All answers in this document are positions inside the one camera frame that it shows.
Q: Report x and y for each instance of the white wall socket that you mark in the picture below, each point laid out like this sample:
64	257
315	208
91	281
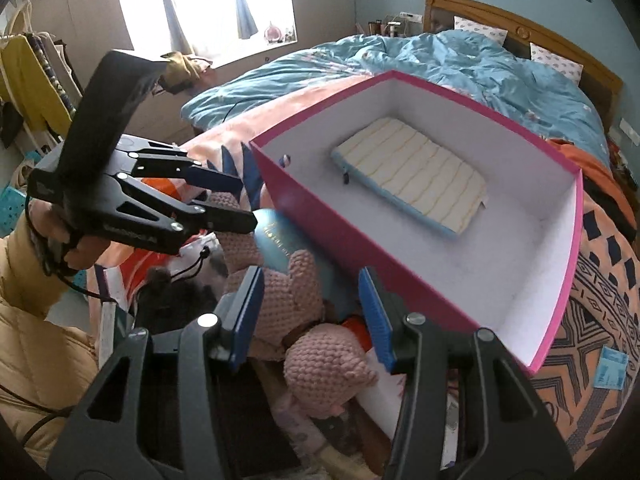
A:
629	129

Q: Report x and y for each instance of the blue curtain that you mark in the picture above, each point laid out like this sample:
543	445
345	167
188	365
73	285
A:
170	5
245	10

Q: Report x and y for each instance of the wooden bed headboard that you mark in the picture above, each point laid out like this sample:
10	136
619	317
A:
550	35

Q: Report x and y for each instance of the white dotted pillow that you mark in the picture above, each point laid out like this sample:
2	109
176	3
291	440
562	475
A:
557	62
480	30

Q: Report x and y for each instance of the orange patterned fleece blanket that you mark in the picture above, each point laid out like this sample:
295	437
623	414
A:
590	320

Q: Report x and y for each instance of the orange garment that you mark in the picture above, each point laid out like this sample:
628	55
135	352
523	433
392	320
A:
590	170

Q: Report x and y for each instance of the bright window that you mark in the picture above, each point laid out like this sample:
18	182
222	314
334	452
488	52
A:
210	5

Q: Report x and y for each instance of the blue glasses case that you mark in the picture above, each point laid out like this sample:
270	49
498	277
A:
275	245

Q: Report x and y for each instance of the person's left hand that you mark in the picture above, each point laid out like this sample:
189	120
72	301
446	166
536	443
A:
55	232

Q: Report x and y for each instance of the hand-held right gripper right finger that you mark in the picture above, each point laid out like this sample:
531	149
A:
376	316

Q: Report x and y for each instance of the white paper sheet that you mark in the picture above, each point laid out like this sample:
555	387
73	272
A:
380	395

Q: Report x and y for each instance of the olive cloth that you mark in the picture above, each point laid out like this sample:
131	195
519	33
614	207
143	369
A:
182	66

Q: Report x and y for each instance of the blue floral duvet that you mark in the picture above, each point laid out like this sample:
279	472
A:
450	55

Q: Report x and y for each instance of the person's left forearm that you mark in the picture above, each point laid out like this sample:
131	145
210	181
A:
30	335

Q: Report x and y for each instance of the pink crocheted bear toy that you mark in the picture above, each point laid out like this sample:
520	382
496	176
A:
320	360

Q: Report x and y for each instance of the light blue packet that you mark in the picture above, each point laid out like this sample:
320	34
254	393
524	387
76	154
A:
611	367

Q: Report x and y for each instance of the yellow hanging garment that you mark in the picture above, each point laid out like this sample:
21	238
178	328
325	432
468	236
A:
30	80

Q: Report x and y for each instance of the pink cardboard box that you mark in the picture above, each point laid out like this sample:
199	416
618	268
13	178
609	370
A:
500	270

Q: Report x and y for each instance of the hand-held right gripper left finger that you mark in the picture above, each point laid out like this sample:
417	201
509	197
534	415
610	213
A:
247	320

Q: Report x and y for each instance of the pink figurine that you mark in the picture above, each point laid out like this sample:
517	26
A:
273	33

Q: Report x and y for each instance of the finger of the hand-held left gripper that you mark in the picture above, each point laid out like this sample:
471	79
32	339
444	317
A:
212	179
230	220

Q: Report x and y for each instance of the teal dotted bag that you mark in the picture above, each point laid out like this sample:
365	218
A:
12	210

